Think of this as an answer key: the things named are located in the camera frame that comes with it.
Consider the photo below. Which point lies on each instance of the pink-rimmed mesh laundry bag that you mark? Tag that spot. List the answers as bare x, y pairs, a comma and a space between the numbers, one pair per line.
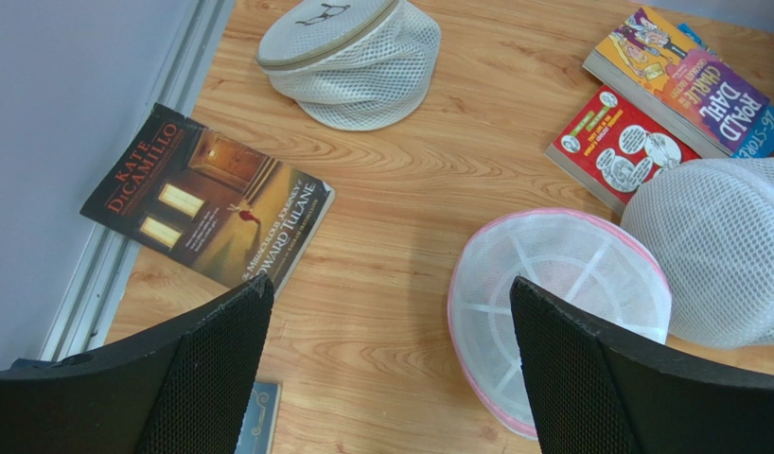
582, 259

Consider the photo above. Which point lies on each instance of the white mesh laundry bag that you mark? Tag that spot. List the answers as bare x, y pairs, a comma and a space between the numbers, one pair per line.
710, 225

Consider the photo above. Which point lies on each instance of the Kate DiCamillo dark book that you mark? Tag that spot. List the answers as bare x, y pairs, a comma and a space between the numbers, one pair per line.
246, 212

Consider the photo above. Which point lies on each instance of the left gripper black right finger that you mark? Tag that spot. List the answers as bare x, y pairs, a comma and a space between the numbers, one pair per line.
595, 387

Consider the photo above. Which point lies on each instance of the Roald Dahl colourful book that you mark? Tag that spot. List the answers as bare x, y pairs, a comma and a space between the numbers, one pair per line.
664, 73

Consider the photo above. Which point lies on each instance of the red comic paperback book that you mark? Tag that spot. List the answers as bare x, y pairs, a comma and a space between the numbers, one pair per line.
611, 148

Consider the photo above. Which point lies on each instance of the beige mesh laundry bag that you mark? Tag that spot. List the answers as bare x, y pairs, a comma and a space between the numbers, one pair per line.
352, 65

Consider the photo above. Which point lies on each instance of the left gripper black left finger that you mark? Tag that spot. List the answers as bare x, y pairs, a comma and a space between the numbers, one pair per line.
181, 386

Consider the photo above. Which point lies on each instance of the dark blue hardcover book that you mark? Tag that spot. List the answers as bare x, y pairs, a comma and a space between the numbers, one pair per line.
258, 425

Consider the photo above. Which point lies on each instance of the aluminium frame rail left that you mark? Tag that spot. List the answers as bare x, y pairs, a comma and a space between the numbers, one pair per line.
124, 198

